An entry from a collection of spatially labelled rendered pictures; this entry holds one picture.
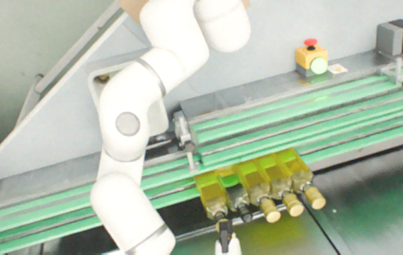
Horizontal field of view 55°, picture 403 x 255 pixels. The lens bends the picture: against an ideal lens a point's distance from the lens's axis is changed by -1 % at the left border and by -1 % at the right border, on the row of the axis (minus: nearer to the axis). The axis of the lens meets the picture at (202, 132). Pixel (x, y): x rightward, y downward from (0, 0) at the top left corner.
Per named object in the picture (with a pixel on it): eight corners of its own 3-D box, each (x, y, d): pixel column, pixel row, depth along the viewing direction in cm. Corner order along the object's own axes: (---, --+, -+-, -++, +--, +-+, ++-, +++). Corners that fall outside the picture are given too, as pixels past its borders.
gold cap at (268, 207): (260, 212, 96) (267, 224, 92) (259, 201, 94) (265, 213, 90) (274, 208, 96) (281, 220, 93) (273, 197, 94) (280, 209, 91)
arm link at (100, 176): (205, 195, 66) (189, 199, 80) (134, 93, 67) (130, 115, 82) (123, 255, 61) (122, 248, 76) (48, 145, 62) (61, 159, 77)
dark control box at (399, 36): (375, 48, 124) (392, 57, 117) (377, 23, 120) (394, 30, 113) (398, 42, 125) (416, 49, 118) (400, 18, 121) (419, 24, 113)
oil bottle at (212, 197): (192, 176, 115) (209, 224, 97) (188, 160, 113) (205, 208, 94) (210, 170, 116) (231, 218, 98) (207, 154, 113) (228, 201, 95)
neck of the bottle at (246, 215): (236, 211, 97) (241, 224, 93) (234, 202, 96) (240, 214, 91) (247, 207, 97) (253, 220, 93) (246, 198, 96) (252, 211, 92)
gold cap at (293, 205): (282, 206, 97) (290, 218, 93) (282, 195, 95) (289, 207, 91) (296, 202, 97) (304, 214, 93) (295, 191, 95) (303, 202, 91)
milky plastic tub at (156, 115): (110, 132, 117) (110, 147, 109) (85, 63, 105) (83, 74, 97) (166, 117, 118) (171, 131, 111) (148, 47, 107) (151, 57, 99)
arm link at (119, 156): (134, 73, 80) (76, 115, 75) (139, 44, 67) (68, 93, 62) (178, 125, 79) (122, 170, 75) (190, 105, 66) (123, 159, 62)
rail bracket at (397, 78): (373, 74, 113) (403, 92, 102) (374, 50, 109) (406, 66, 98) (385, 71, 114) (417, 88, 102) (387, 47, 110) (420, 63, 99)
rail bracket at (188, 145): (183, 158, 111) (192, 184, 101) (170, 106, 102) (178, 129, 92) (193, 155, 111) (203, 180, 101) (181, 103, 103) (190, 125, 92)
